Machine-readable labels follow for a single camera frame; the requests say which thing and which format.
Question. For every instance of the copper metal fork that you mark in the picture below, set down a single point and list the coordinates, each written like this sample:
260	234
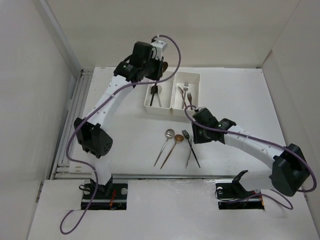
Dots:
181	91

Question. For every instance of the beige plastic spoon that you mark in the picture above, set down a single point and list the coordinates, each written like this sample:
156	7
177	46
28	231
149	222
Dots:
159	91

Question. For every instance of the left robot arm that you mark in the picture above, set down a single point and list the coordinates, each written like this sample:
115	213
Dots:
93	135

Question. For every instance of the aluminium side rail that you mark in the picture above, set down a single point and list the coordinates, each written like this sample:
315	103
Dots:
74	109

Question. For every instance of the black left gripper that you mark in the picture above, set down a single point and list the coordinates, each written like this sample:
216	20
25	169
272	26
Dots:
157	71

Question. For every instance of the aluminium front rail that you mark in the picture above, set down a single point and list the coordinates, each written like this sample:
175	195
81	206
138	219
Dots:
65	175

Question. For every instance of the dark wooden fork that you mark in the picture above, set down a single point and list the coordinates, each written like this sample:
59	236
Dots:
189	97

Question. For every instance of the black handled fork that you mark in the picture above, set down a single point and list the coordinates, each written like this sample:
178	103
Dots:
187	137

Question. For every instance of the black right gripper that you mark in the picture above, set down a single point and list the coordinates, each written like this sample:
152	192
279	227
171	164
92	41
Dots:
197	132

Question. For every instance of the right white plastic container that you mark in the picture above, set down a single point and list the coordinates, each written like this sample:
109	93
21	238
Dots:
193	80

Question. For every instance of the left white plastic container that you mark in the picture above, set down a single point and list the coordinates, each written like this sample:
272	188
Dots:
166	96

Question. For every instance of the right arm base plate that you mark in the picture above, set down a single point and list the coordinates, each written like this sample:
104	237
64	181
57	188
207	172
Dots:
230	196

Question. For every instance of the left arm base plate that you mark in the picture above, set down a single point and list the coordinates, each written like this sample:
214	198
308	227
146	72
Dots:
115	199

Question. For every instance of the brown wooden spoon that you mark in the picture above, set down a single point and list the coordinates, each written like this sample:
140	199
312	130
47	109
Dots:
164	66

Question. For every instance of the white plastic container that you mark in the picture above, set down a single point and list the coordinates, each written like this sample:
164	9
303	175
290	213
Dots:
166	96
193	80

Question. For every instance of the black plastic ladle spoon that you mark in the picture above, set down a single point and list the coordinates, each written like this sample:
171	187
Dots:
153	91

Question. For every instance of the silver metal fork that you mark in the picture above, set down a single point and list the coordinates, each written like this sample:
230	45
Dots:
190	151

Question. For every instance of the silver slotted spoon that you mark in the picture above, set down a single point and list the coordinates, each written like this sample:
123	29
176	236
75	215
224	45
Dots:
169	134

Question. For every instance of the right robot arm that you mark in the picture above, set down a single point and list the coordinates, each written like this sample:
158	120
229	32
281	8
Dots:
287	167

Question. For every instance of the copper metal spoon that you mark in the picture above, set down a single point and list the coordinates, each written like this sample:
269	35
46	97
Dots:
178	138

